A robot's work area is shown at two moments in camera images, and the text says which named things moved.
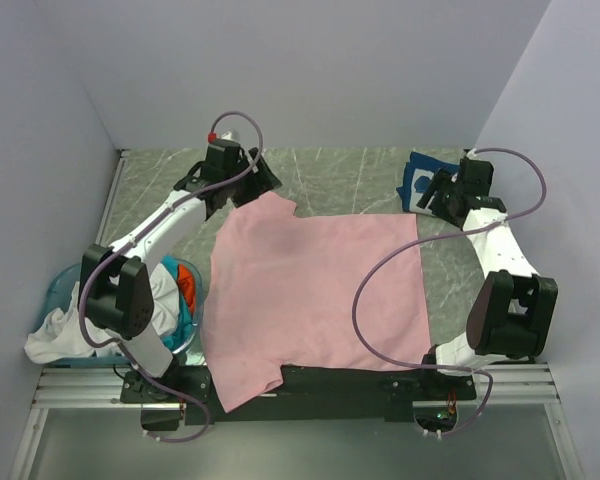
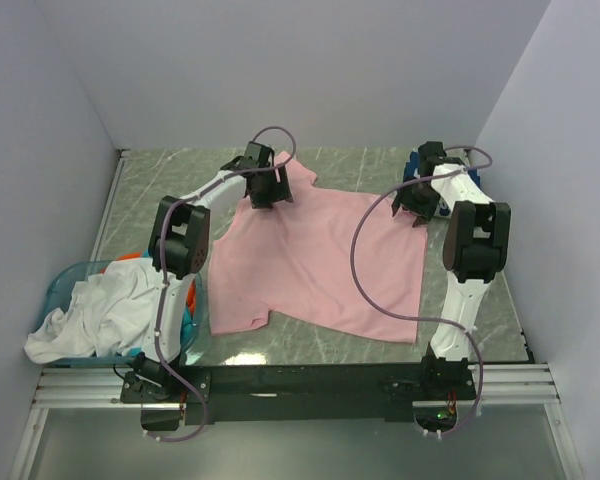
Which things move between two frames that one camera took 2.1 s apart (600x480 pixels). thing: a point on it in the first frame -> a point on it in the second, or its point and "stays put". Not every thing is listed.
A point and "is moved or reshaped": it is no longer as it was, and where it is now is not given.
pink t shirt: [279, 293] is moved or reshaped
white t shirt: [63, 337] stays put
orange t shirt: [187, 284] stays put
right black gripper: [439, 185] -> [425, 211]
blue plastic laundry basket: [58, 297] stays put
